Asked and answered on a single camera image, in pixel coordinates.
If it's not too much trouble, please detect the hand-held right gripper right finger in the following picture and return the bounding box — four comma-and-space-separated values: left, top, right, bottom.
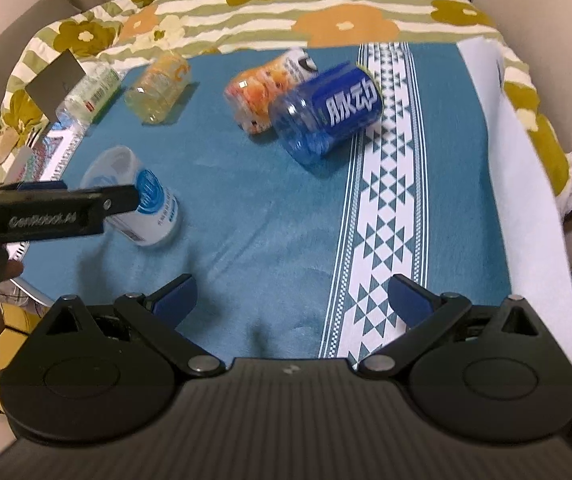
355, 274, 541, 375

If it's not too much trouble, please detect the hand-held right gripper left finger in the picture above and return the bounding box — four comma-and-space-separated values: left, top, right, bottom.
30, 273, 227, 377

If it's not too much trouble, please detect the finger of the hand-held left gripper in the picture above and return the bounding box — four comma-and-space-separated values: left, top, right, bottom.
64, 184, 140, 218
16, 181, 70, 192

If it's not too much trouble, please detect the clear cup light blue label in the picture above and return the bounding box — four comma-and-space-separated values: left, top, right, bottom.
80, 145, 181, 247

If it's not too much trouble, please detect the spiral notebook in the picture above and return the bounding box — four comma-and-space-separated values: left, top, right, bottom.
3, 129, 84, 261

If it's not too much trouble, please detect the yellow cloth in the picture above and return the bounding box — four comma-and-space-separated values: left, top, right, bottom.
0, 304, 46, 341

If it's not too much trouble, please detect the clear green-label water bottle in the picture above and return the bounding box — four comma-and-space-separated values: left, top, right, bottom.
54, 62, 122, 137

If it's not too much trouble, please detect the grey card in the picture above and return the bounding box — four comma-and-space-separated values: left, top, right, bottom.
24, 50, 87, 117

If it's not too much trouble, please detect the teal patterned cloth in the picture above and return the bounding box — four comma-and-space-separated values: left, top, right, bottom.
40, 41, 513, 361

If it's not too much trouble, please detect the yellow clear bottle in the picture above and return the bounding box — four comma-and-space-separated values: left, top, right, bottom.
124, 52, 193, 125

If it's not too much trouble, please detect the white cloth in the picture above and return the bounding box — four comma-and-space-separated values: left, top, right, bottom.
456, 37, 572, 386

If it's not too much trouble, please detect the orange drink bottle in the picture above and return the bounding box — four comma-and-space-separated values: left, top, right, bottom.
224, 47, 319, 135

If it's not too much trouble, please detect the blue drink bottle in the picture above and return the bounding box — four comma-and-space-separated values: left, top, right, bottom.
269, 61, 385, 162

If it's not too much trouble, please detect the floral striped blanket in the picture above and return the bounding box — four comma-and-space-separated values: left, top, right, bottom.
0, 0, 571, 196

